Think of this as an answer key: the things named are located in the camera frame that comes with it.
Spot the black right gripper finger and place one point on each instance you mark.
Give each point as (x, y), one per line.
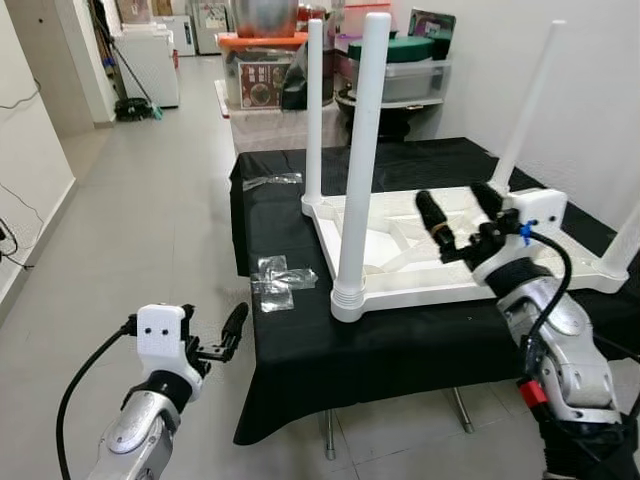
(487, 203)
(435, 222)

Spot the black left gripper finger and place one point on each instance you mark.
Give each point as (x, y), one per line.
(236, 322)
(188, 320)

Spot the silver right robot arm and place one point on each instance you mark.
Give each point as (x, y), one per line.
(560, 350)

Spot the yellow rubber band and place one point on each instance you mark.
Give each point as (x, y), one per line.
(440, 233)

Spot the square clear tape patch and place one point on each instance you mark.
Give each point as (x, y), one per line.
(282, 282)

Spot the white plastic table top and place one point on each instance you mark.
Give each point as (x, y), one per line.
(400, 280)

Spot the black table cloth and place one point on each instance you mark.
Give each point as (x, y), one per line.
(300, 360)

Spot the black round wok stand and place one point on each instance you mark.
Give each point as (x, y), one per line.
(400, 118)

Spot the clear plastic container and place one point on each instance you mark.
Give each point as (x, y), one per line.
(415, 80)

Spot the crinkled clear tape strip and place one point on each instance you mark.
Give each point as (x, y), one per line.
(272, 182)

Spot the green pot with lid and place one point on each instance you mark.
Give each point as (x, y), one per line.
(408, 48)

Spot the dark framed picture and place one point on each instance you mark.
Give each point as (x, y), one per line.
(432, 28)

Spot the bench with white lace cloth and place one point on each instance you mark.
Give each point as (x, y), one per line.
(270, 130)

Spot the black plastic bag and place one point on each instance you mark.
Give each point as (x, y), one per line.
(295, 85)

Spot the black floor mop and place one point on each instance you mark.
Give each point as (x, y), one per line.
(135, 108)

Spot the white box with pink lid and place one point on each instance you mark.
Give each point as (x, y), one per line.
(352, 15)

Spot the white cabinet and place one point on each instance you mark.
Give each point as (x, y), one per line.
(148, 65)

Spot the steel pot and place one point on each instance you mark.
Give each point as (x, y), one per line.
(265, 15)

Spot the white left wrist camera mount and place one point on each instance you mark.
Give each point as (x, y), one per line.
(165, 335)

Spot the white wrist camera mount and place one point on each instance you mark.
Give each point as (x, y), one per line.
(165, 335)
(535, 215)

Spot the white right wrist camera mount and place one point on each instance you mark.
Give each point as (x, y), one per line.
(535, 215)

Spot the metal folding table frame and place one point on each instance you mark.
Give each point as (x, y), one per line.
(328, 435)

